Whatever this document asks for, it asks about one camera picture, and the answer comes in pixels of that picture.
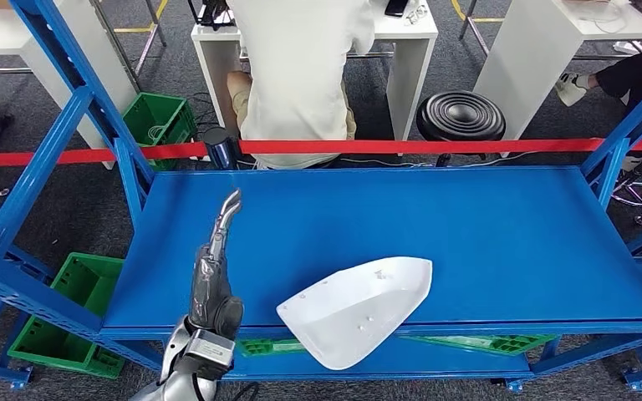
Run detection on white plastic shell part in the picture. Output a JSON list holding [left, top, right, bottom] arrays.
[[276, 256, 434, 372]]

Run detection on person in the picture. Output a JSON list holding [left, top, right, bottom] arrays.
[[225, 0, 378, 170], [554, 38, 642, 140]]

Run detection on white desk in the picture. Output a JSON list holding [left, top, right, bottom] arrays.
[[0, 0, 140, 171], [473, 0, 642, 159], [191, 0, 440, 142]]

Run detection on red barrier belt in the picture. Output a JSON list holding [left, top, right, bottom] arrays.
[[237, 137, 642, 155], [0, 142, 210, 168]]

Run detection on green plastic crate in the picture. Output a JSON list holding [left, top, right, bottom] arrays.
[[400, 333, 558, 357], [236, 338, 308, 358], [122, 91, 199, 171], [7, 252, 127, 381]]

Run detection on black round stool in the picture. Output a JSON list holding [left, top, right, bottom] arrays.
[[415, 89, 507, 168], [610, 152, 642, 227]]

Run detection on clear glasses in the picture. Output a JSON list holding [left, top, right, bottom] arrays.
[[404, 4, 430, 27]]

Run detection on black desk device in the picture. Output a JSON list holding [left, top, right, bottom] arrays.
[[187, 0, 237, 32]]

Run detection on dark barrier post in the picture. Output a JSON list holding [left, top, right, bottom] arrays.
[[202, 126, 242, 171]]

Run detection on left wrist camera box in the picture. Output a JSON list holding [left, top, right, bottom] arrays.
[[183, 329, 237, 368]]

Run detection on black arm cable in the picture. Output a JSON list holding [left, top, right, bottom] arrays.
[[191, 372, 261, 401]]

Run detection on grey metal table frame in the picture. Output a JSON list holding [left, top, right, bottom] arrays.
[[459, 0, 491, 57], [89, 0, 168, 79]]

